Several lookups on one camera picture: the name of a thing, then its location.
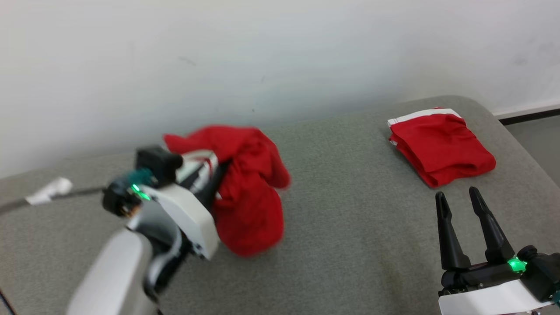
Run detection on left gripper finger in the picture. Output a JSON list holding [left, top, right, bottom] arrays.
[[196, 159, 231, 210]]

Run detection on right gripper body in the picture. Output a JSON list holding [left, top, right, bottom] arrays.
[[437, 258, 555, 315]]

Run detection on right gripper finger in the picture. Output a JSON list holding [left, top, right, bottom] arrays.
[[434, 191, 472, 271], [469, 186, 517, 264]]

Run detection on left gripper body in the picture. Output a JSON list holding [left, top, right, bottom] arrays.
[[148, 182, 221, 262]]

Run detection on red basketball jersey number 23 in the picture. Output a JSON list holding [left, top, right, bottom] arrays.
[[163, 124, 292, 258]]

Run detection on red shorts with white stripe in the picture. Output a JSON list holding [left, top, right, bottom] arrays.
[[387, 107, 497, 189]]

